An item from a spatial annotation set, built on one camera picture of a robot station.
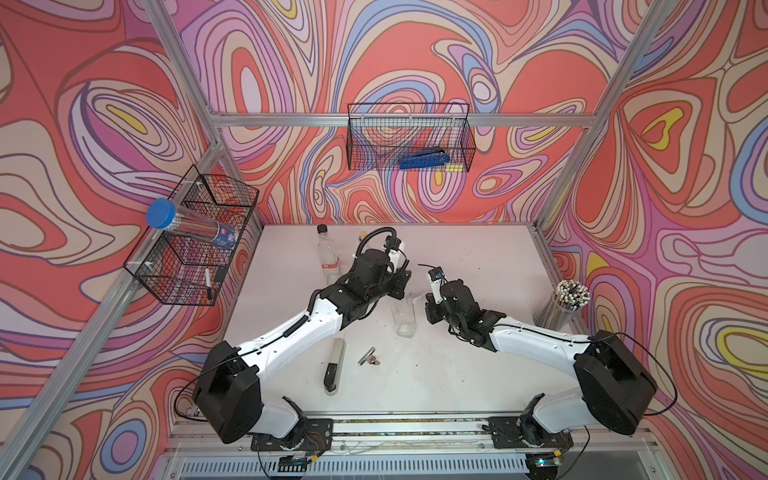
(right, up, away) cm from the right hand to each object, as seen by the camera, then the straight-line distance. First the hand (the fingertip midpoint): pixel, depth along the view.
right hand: (429, 302), depth 88 cm
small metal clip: (-18, -16, -2) cm, 24 cm away
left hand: (-6, +9, -10) cm, 15 cm away
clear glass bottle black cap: (-31, +14, 0) cm, 34 cm away
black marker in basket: (-57, +7, -16) cm, 59 cm away
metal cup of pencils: (+35, -2, -5) cm, 36 cm away
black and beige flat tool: (-27, -17, -6) cm, 33 cm away
